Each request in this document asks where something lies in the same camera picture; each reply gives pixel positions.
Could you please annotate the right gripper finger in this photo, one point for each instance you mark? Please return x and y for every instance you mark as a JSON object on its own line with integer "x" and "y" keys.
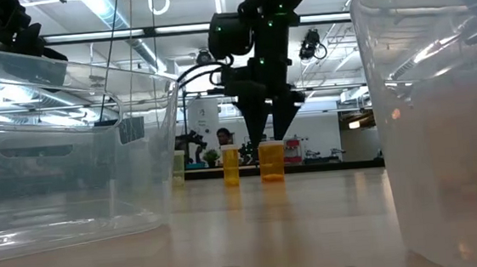
{"x": 256, "y": 119}
{"x": 283, "y": 117}

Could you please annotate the large amber medicine bottle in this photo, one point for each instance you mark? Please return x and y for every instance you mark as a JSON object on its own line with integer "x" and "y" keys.
{"x": 271, "y": 160}

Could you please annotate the small amber medicine bottle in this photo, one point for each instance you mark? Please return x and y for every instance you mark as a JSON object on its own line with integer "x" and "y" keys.
{"x": 231, "y": 165}

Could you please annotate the small pale yellow medicine bottle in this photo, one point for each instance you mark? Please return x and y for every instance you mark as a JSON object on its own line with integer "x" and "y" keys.
{"x": 178, "y": 168}

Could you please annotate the clear plastic bin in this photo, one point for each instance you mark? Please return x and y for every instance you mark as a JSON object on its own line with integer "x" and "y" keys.
{"x": 56, "y": 207}
{"x": 438, "y": 177}

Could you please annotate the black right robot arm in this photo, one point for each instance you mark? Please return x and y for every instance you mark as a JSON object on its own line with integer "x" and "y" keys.
{"x": 266, "y": 3}

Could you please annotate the person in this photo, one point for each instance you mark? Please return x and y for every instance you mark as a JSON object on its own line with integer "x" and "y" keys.
{"x": 224, "y": 136}

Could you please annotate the red white shelf unit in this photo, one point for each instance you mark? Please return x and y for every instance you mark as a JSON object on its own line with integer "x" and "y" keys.
{"x": 293, "y": 157}

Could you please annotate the white banner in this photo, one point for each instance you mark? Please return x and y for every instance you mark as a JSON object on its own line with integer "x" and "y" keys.
{"x": 203, "y": 115}

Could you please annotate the small green potted plant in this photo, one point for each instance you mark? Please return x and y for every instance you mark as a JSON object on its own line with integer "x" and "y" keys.
{"x": 211, "y": 156}

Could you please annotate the thin black rectangular stand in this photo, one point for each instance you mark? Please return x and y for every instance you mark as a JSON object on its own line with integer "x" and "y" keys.
{"x": 186, "y": 133}

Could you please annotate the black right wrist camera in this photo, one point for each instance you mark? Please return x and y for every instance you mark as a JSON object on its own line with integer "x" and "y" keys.
{"x": 241, "y": 82}

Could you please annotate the black ceiling-hung camera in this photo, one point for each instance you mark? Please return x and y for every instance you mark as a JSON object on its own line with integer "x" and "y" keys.
{"x": 309, "y": 44}

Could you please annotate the black aluminium table frame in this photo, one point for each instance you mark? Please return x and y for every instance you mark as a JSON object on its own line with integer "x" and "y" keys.
{"x": 330, "y": 165}

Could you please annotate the glowing wall lamp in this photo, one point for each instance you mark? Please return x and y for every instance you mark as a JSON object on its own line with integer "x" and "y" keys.
{"x": 354, "y": 124}

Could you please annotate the silver ceiling duct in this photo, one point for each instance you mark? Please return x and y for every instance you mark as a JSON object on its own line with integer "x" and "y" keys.
{"x": 100, "y": 8}

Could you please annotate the black wall screen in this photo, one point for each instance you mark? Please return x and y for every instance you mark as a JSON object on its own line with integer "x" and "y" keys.
{"x": 131, "y": 130}

